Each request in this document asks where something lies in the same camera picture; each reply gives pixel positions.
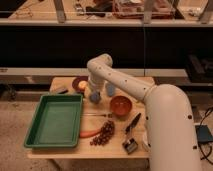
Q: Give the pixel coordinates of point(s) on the yellow round fruit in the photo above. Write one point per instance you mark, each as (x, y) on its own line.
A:
(82, 85)

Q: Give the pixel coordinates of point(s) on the orange carrot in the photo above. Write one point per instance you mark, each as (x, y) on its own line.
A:
(90, 133)

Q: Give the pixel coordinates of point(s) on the white round bowl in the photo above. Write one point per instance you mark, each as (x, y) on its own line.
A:
(145, 141)

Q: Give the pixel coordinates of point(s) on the dark red plate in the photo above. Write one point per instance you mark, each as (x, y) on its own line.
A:
(76, 82)

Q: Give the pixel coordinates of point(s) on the dark blue box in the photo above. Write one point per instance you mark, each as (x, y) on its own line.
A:
(203, 134)

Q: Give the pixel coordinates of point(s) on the black handled spatula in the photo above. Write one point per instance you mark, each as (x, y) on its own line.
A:
(130, 144)

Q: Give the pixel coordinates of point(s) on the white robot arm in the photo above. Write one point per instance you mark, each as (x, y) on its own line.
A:
(171, 133)

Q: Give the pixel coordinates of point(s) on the blue plastic cup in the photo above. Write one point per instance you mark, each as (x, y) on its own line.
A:
(110, 89)

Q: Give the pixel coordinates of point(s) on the orange red bowl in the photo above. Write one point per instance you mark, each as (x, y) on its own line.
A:
(120, 106)

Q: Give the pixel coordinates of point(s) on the green plastic tray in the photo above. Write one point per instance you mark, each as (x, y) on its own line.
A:
(56, 122)

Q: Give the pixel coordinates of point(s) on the bunch of brown grapes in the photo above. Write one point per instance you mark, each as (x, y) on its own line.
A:
(106, 133)

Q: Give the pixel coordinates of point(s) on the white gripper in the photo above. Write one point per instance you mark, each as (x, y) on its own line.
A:
(95, 84)

